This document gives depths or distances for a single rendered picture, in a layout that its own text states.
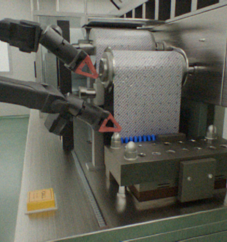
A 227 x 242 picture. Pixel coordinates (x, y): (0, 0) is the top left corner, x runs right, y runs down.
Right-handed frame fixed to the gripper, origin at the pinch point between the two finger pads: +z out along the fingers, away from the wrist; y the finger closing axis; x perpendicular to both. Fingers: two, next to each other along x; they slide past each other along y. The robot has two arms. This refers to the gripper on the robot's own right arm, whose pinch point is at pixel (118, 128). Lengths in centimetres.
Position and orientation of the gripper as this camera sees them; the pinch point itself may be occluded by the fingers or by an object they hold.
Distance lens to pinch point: 81.1
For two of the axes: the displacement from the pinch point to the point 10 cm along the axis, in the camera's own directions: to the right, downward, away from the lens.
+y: 2.8, 2.2, -9.3
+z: 8.3, 4.3, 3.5
